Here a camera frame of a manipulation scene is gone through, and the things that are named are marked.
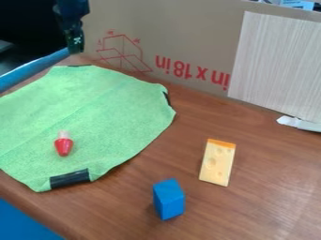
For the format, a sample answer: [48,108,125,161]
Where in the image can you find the white board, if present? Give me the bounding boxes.
[225,10,321,124]

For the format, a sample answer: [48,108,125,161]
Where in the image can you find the red toy with pale tip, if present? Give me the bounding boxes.
[53,129,76,158]

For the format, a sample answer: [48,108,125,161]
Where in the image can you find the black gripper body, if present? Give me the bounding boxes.
[53,0,92,26]

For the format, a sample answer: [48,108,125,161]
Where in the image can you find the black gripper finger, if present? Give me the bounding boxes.
[62,20,87,54]

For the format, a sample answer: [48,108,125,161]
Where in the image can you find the blue block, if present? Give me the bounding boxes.
[150,177,188,221]

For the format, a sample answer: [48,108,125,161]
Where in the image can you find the green cloth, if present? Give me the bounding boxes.
[0,64,177,193]

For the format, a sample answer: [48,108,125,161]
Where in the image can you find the yellow toy cheese wedge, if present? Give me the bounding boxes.
[196,138,237,188]

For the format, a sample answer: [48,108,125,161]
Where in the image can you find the cardboard box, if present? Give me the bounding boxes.
[79,0,321,98]

